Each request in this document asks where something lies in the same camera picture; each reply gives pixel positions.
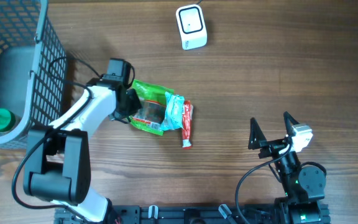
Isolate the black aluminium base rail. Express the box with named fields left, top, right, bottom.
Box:
left=53, top=203, right=331, bottom=224

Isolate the grey plastic mesh basket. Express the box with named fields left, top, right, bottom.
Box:
left=0, top=0, right=67, bottom=149

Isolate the white barcode scanner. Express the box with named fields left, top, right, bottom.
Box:
left=175, top=4, right=208, bottom=50

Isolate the light blue snack packet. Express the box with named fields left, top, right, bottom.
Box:
left=160, top=92, right=185, bottom=131

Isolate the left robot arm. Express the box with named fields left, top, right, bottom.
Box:
left=11, top=58, right=142, bottom=223

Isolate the red stick sachet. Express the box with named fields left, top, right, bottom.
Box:
left=181, top=100, right=193, bottom=149

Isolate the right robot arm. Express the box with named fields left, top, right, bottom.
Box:
left=248, top=112, right=331, bottom=223

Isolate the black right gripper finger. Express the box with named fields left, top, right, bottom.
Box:
left=248, top=118, right=267, bottom=150
left=283, top=111, right=299, bottom=136

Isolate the green lid jar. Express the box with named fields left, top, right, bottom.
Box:
left=0, top=108, right=17, bottom=133

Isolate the green snack bag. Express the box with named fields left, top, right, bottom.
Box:
left=130, top=80, right=174, bottom=136

